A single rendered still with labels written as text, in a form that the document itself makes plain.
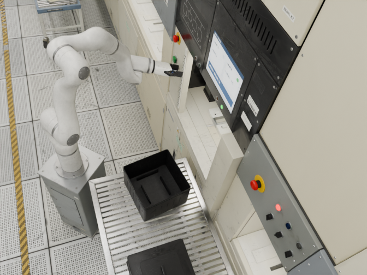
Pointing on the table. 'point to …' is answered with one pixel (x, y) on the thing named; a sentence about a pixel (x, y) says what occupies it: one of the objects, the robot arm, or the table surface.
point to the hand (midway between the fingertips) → (178, 70)
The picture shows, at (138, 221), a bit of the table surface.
